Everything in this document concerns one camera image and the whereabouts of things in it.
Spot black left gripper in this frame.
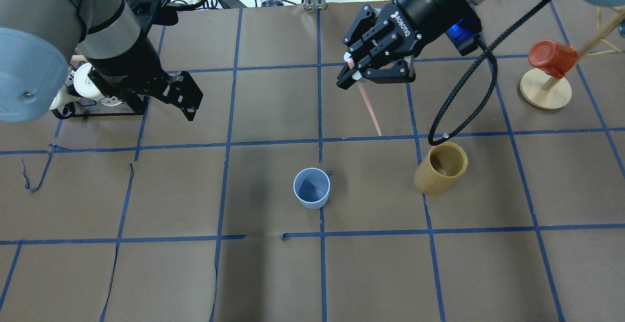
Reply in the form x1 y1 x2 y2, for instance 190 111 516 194
92 58 203 121

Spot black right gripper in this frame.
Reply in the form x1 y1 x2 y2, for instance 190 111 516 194
336 0 478 90

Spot pink chopstick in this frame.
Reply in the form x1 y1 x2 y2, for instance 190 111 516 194
343 53 382 136

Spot blue cup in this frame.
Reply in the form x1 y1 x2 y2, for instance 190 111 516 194
292 168 331 210

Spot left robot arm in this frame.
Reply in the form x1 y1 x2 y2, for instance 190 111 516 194
1 0 203 123

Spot red cup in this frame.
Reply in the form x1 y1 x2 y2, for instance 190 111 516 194
528 39 578 79

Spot white mug upper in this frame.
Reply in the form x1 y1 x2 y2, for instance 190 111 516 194
50 63 122 110

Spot bamboo cylinder holder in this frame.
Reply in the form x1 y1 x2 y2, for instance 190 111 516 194
414 142 468 196

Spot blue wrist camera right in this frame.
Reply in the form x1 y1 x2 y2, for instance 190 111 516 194
445 17 482 57

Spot black wire mug rack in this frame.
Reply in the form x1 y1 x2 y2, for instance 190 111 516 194
50 56 149 120

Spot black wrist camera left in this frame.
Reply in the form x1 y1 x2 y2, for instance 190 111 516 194
127 0 179 32

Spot black braided cable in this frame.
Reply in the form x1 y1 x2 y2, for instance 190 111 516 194
428 0 562 147

